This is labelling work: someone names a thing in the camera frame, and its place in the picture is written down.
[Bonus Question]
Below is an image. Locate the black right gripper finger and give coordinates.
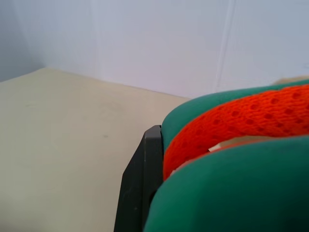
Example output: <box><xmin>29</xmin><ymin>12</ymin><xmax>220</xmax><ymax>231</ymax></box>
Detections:
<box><xmin>113</xmin><ymin>124</ymin><xmax>165</xmax><ymax>232</ymax></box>

